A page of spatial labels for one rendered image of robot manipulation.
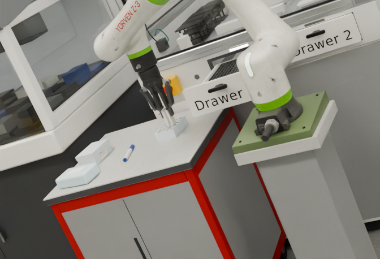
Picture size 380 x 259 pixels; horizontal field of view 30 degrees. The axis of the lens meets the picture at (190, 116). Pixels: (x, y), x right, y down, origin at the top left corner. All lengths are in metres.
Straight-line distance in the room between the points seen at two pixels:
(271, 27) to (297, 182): 0.50
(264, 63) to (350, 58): 0.65
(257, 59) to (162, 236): 0.78
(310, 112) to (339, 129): 0.63
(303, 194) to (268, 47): 0.48
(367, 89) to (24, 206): 1.60
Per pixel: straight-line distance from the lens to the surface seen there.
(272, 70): 2.16
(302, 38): 2.71
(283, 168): 2.25
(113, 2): 2.91
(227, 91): 2.49
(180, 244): 2.54
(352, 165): 2.91
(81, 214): 2.64
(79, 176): 2.58
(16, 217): 3.36
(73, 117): 3.10
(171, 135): 2.63
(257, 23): 2.29
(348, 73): 2.75
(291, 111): 2.22
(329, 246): 2.36
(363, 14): 2.68
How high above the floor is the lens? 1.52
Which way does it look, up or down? 16 degrees down
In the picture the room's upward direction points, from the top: 24 degrees counter-clockwise
